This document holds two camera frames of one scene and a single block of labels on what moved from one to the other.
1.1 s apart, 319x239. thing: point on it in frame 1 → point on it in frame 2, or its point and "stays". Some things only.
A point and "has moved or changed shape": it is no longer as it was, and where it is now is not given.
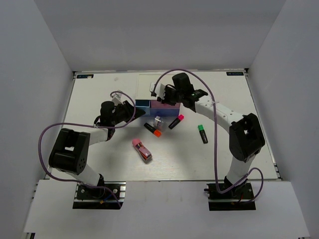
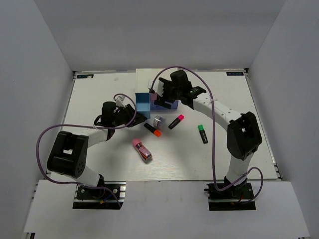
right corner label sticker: [235, 73] stays
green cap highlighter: [203, 134] stays
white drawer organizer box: [143, 83] has moved or changed shape
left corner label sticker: [85, 76] stays
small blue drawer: [144, 105] has moved or changed shape
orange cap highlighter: [156, 132] stays
